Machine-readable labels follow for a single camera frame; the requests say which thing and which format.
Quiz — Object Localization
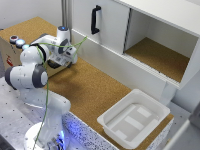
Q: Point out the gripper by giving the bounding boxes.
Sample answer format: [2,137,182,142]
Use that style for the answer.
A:
[48,45,79,68]

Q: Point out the wooden drawer box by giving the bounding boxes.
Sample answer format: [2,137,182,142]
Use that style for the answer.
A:
[0,16,74,80]

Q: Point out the green button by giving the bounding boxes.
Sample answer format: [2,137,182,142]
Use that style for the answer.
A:
[21,43,31,51]

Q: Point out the white sliding door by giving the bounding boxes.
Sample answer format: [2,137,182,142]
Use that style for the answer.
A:
[72,0,131,55]

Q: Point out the red button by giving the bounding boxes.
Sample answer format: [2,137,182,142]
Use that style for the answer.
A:
[9,34,19,45]

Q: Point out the white cabinet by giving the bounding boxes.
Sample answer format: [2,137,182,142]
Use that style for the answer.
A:
[70,0,200,108]

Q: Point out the white plastic box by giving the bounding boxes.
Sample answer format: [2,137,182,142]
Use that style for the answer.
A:
[96,88,172,150]

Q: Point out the black door handle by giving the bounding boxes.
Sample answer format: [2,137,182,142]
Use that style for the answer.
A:
[90,4,102,36]

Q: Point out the green cable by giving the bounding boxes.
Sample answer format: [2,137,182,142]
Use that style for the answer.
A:
[32,35,88,150]

